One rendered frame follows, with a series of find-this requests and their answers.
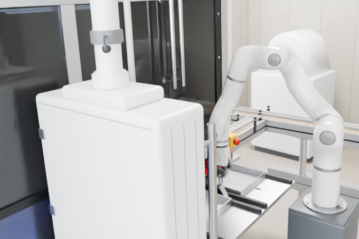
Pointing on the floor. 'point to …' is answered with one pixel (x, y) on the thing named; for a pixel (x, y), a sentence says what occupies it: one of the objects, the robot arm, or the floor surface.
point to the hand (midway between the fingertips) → (220, 173)
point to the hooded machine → (286, 105)
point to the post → (224, 27)
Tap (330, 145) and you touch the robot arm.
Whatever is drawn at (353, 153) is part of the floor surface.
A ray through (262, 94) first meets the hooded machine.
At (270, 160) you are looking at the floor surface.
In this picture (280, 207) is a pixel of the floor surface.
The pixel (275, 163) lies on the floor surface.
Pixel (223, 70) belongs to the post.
